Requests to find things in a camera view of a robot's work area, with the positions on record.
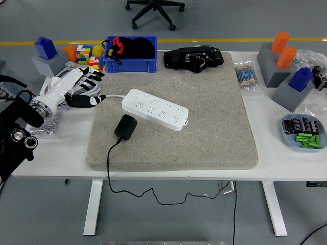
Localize yellow ball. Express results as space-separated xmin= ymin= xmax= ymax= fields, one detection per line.
xmin=91 ymin=44 xmax=105 ymax=57

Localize black hanging cable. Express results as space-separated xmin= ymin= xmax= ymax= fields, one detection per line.
xmin=231 ymin=180 xmax=238 ymax=245

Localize large colourful puzzle cube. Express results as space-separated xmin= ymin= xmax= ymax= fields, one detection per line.
xmin=75 ymin=44 xmax=92 ymax=65

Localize small colourful puzzle cube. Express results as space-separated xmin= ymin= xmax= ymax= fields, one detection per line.
xmin=88 ymin=56 xmax=105 ymax=73

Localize blue block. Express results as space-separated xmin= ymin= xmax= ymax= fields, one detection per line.
xmin=288 ymin=67 xmax=314 ymax=92
xmin=34 ymin=36 xmax=58 ymax=61

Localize black floor cable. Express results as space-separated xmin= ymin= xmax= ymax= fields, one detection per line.
xmin=300 ymin=224 xmax=327 ymax=245

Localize orange cone-shaped piece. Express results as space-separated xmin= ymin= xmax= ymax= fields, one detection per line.
xmin=62 ymin=45 xmax=79 ymax=63

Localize black office chair base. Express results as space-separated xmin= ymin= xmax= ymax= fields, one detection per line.
xmin=125 ymin=0 xmax=185 ymax=32

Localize black machine part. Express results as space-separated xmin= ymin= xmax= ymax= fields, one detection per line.
xmin=163 ymin=46 xmax=225 ymax=74

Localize grey-brown mat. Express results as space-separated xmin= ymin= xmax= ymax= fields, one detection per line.
xmin=86 ymin=51 xmax=259 ymax=171

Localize clear plastic bag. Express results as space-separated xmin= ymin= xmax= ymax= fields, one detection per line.
xmin=303 ymin=104 xmax=327 ymax=120
xmin=293 ymin=48 xmax=324 ymax=71

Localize black round motor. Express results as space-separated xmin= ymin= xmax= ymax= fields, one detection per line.
xmin=312 ymin=65 xmax=325 ymax=78
xmin=316 ymin=73 xmax=327 ymax=91

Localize white power strip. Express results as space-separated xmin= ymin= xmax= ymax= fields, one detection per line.
xmin=121 ymin=88 xmax=189 ymax=132

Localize white coiled power cable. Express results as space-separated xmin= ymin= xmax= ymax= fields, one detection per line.
xmin=43 ymin=61 xmax=126 ymax=103

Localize clear bag of resistors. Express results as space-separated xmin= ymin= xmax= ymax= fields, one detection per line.
xmin=233 ymin=60 xmax=263 ymax=93

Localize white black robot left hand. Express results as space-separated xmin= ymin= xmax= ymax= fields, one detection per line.
xmin=33 ymin=67 xmax=107 ymax=114

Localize orange cylinder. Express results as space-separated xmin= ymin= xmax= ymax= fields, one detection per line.
xmin=276 ymin=46 xmax=298 ymax=69
xmin=270 ymin=32 xmax=290 ymax=54

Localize white table leg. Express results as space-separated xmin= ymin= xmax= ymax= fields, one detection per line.
xmin=262 ymin=180 xmax=288 ymax=237
xmin=83 ymin=179 xmax=104 ymax=236

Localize black plug with cord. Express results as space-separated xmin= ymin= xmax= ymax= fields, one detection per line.
xmin=106 ymin=114 xmax=232 ymax=206

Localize table control panel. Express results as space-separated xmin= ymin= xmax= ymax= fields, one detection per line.
xmin=306 ymin=180 xmax=327 ymax=188

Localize blue plastic bin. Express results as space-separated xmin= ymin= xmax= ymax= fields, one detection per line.
xmin=103 ymin=35 xmax=158 ymax=74

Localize grey block with two holes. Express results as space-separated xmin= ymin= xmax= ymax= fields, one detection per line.
xmin=256 ymin=42 xmax=298 ymax=88

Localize grey-blue plate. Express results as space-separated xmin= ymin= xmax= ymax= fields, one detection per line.
xmin=281 ymin=113 xmax=327 ymax=153

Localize clear bag of metal nuts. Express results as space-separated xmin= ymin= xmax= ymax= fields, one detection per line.
xmin=25 ymin=112 xmax=63 ymax=138

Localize black drawstring pouch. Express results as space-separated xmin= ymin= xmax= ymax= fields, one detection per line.
xmin=101 ymin=36 xmax=156 ymax=64

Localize grey block holder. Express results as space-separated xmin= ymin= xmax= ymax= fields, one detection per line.
xmin=271 ymin=76 xmax=315 ymax=113
xmin=31 ymin=50 xmax=69 ymax=79

